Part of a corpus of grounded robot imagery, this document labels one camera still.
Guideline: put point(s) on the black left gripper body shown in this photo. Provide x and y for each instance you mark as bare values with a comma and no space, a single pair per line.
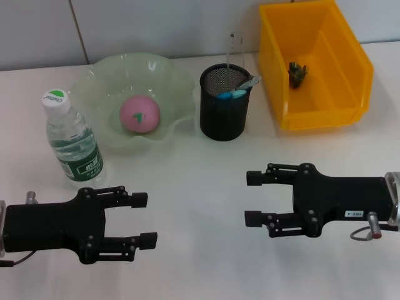
53,228

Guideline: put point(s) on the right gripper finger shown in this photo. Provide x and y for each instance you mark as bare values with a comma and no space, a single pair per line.
254,178
253,218

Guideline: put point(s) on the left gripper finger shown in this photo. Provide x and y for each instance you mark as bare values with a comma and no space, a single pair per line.
139,200
148,240

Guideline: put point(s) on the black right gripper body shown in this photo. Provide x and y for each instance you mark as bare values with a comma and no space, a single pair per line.
340,197

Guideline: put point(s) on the clear bottle with green label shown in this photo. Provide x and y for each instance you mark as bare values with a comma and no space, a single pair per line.
78,156

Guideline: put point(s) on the pink peach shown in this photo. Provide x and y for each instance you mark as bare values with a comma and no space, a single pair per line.
140,114

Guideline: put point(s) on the blue scissors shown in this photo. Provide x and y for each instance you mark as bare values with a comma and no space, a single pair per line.
231,94

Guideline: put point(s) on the silver ballpoint pen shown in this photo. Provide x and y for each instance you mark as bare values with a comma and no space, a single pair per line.
250,82

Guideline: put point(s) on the green plastic wrapper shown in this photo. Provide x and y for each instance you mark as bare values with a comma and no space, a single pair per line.
297,75

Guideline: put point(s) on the transparent plastic ruler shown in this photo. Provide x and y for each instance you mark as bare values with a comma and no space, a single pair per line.
236,47

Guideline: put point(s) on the green glass fruit plate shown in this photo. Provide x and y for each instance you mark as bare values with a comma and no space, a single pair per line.
125,72

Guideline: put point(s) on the black mesh cup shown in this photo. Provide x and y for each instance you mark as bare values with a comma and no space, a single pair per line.
225,122

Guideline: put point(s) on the yellow plastic storage bin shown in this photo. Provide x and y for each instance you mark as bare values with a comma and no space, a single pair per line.
328,100

